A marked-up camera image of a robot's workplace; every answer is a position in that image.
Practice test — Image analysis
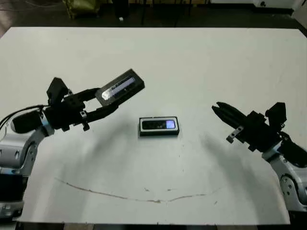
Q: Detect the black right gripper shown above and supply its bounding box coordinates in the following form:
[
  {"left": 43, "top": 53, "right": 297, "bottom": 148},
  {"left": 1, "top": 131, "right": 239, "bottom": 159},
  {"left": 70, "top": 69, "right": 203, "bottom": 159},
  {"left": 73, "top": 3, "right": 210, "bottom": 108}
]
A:
[{"left": 211, "top": 102, "right": 283, "bottom": 152}]

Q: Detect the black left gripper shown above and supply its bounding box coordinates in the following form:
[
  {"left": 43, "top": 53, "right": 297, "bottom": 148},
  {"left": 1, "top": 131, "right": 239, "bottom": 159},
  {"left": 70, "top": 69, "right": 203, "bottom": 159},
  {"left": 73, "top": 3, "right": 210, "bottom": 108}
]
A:
[{"left": 45, "top": 87, "right": 120, "bottom": 132}]

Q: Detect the black box lid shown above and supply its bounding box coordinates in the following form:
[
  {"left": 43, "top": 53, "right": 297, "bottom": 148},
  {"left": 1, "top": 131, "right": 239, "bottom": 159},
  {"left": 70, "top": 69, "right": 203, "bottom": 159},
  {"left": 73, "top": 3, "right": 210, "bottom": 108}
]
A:
[{"left": 94, "top": 69, "right": 146, "bottom": 107}]

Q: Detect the black slim camera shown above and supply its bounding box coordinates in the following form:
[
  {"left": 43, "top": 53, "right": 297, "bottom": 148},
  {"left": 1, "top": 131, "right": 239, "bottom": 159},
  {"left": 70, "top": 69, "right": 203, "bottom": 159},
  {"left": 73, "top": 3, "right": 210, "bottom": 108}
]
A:
[{"left": 141, "top": 118, "right": 177, "bottom": 130}]

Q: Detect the black box with white insert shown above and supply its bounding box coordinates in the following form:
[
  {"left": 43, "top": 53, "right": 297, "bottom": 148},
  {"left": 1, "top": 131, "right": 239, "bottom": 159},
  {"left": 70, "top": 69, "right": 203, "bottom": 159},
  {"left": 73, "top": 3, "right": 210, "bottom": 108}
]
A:
[{"left": 138, "top": 116, "right": 180, "bottom": 138}]

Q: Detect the olive green bag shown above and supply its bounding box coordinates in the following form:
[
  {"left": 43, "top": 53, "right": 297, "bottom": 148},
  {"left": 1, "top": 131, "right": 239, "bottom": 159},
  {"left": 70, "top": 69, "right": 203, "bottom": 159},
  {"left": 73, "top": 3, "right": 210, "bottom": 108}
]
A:
[{"left": 63, "top": 0, "right": 100, "bottom": 19}]

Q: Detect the white cabinet with black knob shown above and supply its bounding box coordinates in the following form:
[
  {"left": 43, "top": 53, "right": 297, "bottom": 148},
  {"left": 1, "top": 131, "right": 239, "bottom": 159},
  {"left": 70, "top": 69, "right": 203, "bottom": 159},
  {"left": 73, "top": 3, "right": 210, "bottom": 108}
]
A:
[{"left": 253, "top": 0, "right": 295, "bottom": 13}]

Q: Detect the white board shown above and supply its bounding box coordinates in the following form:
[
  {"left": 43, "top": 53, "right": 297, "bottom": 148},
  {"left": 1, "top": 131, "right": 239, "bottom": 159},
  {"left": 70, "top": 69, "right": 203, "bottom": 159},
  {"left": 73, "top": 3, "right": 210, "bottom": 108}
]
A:
[{"left": 291, "top": 0, "right": 307, "bottom": 36}]

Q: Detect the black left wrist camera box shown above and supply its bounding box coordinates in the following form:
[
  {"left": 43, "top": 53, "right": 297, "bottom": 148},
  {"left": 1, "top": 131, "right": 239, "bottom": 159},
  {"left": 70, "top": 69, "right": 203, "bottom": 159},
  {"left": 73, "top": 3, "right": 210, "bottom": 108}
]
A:
[{"left": 46, "top": 77, "right": 71, "bottom": 106}]

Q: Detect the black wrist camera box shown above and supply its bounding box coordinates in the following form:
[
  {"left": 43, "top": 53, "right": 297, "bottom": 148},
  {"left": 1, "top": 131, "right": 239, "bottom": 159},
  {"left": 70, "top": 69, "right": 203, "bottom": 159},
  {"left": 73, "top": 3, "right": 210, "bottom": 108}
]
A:
[
  {"left": 265, "top": 102, "right": 287, "bottom": 128},
  {"left": 46, "top": 77, "right": 71, "bottom": 106}
]

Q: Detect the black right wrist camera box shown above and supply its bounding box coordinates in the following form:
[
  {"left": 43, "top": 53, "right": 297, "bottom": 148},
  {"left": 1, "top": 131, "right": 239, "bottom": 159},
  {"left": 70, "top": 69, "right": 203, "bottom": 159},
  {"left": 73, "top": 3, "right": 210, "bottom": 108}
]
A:
[{"left": 265, "top": 102, "right": 287, "bottom": 128}]

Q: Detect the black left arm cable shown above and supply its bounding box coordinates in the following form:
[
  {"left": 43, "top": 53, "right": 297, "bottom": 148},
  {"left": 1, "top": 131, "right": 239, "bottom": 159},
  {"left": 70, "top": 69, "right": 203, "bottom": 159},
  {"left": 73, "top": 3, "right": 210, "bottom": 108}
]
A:
[{"left": 0, "top": 103, "right": 47, "bottom": 128}]

